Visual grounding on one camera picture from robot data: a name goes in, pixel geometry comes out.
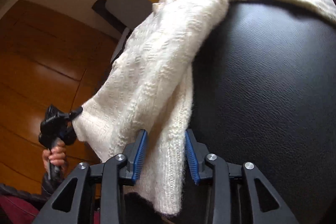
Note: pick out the cream knitted sweater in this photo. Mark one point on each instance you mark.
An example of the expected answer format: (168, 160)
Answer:
(150, 87)

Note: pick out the black jacket sleeve forearm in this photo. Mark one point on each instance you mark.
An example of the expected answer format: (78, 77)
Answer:
(18, 206)

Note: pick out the blue tipped right gripper left finger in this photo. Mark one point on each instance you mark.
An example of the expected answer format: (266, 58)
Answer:
(74, 114)

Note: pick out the person's left hand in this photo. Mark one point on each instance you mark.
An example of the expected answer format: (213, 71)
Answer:
(56, 156)

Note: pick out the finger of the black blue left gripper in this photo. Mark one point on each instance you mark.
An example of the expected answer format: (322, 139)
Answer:
(73, 201)

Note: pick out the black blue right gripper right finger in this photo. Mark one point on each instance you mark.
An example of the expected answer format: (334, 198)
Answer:
(237, 193)

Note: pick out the black leather ottoman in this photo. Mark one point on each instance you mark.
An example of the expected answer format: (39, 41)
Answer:
(264, 92)

